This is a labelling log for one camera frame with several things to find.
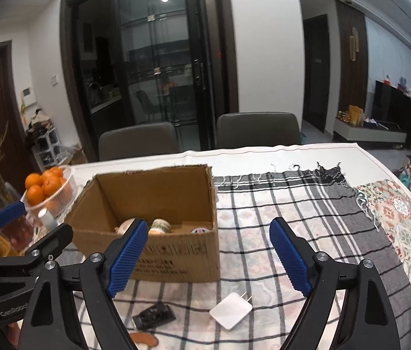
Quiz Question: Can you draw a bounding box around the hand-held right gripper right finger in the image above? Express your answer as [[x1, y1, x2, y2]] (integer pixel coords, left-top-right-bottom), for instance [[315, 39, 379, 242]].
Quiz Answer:
[[269, 217, 393, 350]]

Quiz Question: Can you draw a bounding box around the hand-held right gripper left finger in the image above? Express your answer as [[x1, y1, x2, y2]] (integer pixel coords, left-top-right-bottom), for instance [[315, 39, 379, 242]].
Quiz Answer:
[[18, 218, 149, 350]]

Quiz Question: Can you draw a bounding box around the beige round case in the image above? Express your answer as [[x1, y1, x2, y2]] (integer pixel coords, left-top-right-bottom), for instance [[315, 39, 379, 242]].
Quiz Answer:
[[115, 218, 137, 235]]

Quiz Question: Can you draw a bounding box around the brown cardboard box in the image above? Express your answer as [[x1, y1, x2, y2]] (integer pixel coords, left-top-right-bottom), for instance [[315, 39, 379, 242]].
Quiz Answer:
[[64, 165, 221, 284]]

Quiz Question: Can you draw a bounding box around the white charger plug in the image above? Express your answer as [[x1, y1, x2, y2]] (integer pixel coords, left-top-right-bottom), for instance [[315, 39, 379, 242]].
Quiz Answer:
[[209, 291, 253, 329]]

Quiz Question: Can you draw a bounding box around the white fruit basket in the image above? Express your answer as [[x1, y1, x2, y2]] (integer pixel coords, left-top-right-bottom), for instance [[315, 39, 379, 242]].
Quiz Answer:
[[20, 165, 78, 223]]

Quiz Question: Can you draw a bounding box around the black shiny small object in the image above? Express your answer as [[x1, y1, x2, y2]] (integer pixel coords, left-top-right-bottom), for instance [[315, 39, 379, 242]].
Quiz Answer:
[[133, 302, 176, 330]]

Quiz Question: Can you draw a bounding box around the grey plaid tablecloth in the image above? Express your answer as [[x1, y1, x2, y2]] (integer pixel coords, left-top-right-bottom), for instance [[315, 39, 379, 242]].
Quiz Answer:
[[56, 166, 411, 350]]

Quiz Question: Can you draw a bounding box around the white shoe rack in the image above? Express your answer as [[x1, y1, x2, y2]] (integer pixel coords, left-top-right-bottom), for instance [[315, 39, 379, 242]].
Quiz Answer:
[[26, 109, 68, 170]]

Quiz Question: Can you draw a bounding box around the small brown object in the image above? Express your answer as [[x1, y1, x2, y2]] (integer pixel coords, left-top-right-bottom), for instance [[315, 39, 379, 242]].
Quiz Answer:
[[127, 332, 159, 349]]

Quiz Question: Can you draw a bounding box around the colourful tile-pattern table mat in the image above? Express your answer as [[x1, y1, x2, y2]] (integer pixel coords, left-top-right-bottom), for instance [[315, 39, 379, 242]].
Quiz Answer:
[[353, 178, 411, 274]]

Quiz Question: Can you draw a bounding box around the grey dining chair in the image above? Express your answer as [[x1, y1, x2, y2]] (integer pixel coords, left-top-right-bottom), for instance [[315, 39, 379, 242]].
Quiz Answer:
[[98, 122, 180, 162], [216, 112, 302, 150]]

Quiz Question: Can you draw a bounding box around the white television cabinet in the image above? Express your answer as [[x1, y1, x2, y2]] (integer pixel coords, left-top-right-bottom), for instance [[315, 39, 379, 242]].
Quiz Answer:
[[333, 115, 407, 144]]

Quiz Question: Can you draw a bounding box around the yellow box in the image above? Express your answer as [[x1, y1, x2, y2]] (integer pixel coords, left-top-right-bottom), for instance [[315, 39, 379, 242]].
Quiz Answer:
[[347, 105, 364, 126]]

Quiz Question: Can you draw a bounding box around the black television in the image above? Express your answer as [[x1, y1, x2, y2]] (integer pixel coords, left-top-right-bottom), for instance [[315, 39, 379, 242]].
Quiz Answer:
[[371, 80, 411, 130]]

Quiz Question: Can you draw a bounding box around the dark room door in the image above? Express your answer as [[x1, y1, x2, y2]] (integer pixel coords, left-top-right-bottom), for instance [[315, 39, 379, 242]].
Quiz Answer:
[[302, 14, 332, 134]]

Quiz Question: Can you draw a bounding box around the dark sliding glass door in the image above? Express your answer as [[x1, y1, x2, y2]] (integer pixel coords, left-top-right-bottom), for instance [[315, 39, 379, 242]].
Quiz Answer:
[[60, 0, 239, 161]]

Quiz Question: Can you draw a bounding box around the white wall intercom panel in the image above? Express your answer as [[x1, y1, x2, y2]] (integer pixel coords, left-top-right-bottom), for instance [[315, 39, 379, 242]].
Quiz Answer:
[[21, 87, 37, 106]]

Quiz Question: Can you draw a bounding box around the dark slatted wall panel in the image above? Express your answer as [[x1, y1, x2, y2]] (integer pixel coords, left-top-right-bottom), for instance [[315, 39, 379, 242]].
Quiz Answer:
[[334, 0, 368, 115]]

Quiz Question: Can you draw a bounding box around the gold wall ornament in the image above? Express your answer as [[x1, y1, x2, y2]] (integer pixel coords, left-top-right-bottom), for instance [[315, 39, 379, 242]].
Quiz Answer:
[[349, 27, 360, 61]]

